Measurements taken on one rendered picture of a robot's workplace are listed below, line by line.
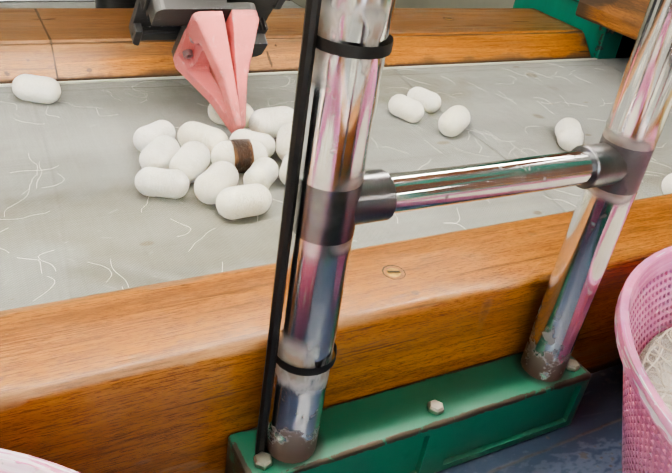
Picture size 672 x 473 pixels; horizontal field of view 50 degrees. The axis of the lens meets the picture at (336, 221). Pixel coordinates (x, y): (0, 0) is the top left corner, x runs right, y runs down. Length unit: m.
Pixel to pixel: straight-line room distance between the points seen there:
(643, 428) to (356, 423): 0.13
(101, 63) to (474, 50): 0.38
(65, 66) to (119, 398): 0.37
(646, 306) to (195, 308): 0.25
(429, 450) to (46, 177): 0.28
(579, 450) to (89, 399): 0.26
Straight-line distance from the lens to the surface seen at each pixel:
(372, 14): 0.22
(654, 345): 0.43
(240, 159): 0.47
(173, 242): 0.41
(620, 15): 0.80
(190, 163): 0.45
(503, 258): 0.39
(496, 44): 0.81
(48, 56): 0.62
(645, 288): 0.43
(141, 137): 0.49
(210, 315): 0.32
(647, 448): 0.36
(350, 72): 0.22
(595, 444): 0.44
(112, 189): 0.46
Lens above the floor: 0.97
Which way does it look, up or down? 31 degrees down
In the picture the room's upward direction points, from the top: 9 degrees clockwise
